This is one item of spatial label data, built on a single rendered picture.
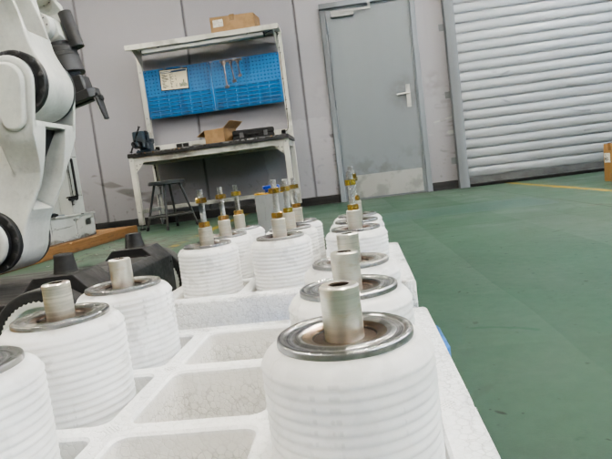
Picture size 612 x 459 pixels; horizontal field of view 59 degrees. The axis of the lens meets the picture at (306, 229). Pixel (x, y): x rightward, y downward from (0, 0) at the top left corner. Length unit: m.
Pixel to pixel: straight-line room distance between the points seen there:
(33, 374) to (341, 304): 0.19
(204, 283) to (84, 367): 0.41
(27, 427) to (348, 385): 0.20
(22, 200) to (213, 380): 0.90
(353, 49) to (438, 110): 1.12
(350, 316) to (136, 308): 0.30
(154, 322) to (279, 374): 0.29
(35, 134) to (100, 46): 5.42
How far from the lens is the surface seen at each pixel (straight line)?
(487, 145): 6.08
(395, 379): 0.27
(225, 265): 0.83
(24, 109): 1.28
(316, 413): 0.27
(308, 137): 5.98
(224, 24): 5.89
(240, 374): 0.50
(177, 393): 0.52
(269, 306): 0.79
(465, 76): 6.09
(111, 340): 0.46
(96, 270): 1.17
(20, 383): 0.36
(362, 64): 6.05
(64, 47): 1.58
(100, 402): 0.46
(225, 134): 5.62
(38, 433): 0.38
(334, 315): 0.29
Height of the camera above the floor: 0.34
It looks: 6 degrees down
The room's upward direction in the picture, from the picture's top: 7 degrees counter-clockwise
